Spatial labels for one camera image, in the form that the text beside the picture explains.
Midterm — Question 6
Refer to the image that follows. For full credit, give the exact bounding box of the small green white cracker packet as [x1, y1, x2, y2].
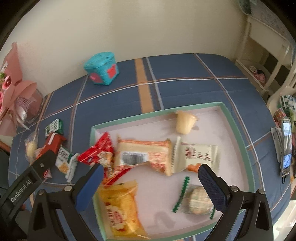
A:
[55, 146, 79, 183]

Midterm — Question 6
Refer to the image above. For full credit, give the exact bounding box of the green edged rice cracker packet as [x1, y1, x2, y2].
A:
[171, 176, 216, 220]

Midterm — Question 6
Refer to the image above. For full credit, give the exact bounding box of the small red snack packet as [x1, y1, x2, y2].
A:
[36, 133, 66, 181]

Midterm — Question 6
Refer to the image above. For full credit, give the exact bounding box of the yellow snack bag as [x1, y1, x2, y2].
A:
[98, 180, 149, 240]

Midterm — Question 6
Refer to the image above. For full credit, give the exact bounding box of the red peanut snack bag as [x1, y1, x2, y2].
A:
[77, 131, 132, 186]

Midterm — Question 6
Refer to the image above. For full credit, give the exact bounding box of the white snack packet red text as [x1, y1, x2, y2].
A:
[171, 137, 220, 174]

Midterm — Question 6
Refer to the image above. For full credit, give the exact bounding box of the orange white bread packet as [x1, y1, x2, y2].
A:
[114, 138, 173, 176]

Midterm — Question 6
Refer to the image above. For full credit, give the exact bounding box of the jelly cup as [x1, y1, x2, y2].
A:
[175, 110, 199, 135]

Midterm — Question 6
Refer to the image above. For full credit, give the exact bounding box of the clear wrapped white bun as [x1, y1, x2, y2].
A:
[25, 131, 38, 163]

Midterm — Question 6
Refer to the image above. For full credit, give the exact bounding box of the green white milk packet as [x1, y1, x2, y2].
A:
[45, 118, 64, 138]

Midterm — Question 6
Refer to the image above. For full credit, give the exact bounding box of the pink flower bouquet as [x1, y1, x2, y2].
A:
[1, 42, 37, 137]

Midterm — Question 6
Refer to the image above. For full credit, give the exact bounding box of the stack of books and phone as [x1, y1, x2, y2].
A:
[270, 95, 295, 183]

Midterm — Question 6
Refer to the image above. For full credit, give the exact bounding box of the glass vase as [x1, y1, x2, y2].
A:
[25, 89, 45, 124]

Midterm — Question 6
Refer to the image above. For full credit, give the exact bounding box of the teal rimmed white tray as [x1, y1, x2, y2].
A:
[90, 102, 255, 240]

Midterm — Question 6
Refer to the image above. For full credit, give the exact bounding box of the teal pink toy box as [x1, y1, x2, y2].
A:
[84, 52, 119, 85]

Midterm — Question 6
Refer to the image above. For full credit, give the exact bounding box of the white shelf unit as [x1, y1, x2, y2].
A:
[235, 1, 295, 113]

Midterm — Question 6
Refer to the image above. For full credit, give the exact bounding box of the blue plaid tablecloth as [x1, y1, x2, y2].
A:
[8, 53, 292, 241]

